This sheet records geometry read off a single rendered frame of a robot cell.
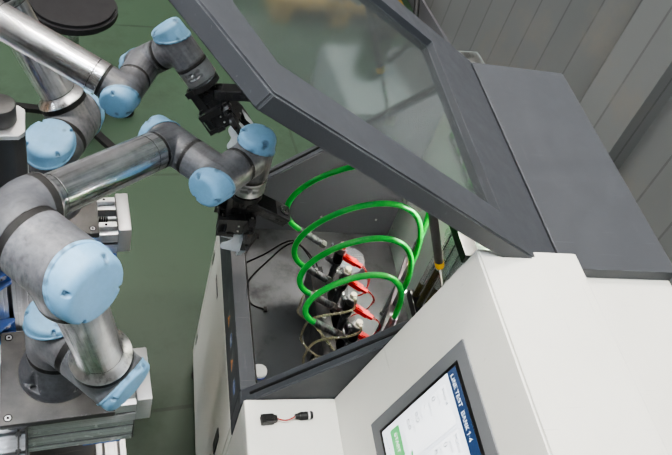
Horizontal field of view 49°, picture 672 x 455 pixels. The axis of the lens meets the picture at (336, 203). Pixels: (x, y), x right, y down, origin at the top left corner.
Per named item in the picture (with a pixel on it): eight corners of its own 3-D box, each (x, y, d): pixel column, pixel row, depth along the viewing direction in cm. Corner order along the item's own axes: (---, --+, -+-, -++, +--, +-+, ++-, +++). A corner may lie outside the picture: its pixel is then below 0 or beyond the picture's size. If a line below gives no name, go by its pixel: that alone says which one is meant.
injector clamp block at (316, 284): (297, 297, 214) (309, 265, 204) (331, 298, 217) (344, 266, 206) (313, 405, 192) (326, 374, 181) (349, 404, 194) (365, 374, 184)
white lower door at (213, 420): (192, 351, 277) (216, 231, 230) (198, 351, 277) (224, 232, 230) (196, 528, 234) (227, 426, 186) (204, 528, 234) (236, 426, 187)
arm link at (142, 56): (104, 73, 166) (140, 56, 161) (124, 47, 174) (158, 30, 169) (127, 100, 170) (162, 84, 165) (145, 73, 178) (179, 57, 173)
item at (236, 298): (219, 235, 228) (226, 199, 217) (233, 235, 230) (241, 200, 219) (230, 421, 187) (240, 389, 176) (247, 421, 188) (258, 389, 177)
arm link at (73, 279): (104, 335, 154) (48, 189, 108) (158, 378, 150) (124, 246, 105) (60, 380, 148) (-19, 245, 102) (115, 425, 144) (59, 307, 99)
